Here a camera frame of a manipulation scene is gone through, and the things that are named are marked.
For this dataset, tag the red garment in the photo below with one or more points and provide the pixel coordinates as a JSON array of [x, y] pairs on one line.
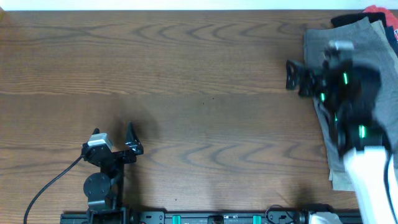
[[390, 17]]

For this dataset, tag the grey shorts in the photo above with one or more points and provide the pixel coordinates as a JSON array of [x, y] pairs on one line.
[[370, 45]]

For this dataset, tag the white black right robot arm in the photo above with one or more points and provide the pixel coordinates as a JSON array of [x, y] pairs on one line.
[[347, 92]]

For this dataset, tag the navy garment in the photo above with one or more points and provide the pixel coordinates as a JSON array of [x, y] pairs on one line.
[[391, 38]]

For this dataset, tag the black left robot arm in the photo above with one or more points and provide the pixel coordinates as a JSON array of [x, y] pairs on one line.
[[104, 189]]

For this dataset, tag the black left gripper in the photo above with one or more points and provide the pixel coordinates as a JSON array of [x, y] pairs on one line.
[[116, 156]]

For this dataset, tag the black garment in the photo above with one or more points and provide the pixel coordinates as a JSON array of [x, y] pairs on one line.
[[351, 18]]

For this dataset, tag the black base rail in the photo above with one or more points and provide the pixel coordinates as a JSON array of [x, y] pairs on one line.
[[313, 213]]

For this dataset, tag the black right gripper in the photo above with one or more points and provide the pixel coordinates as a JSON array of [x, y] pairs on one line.
[[313, 83]]

